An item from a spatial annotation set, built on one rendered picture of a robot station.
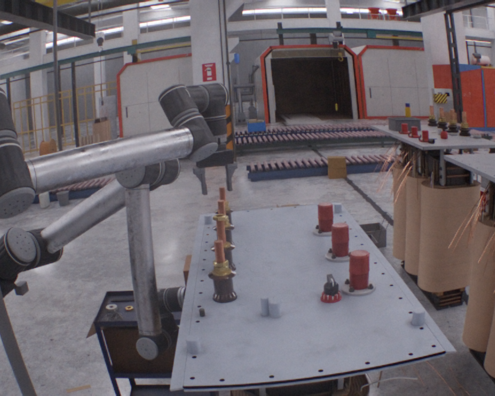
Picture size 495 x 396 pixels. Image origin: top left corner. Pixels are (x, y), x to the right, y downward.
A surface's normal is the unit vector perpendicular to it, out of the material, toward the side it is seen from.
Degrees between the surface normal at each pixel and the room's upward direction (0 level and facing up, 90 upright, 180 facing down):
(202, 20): 90
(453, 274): 90
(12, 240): 57
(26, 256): 65
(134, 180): 85
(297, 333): 0
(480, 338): 90
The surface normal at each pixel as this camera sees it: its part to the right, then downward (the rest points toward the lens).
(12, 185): 0.47, -0.42
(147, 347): -0.25, 0.08
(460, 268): 0.05, 0.25
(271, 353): -0.07, -0.96
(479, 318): -0.77, 0.22
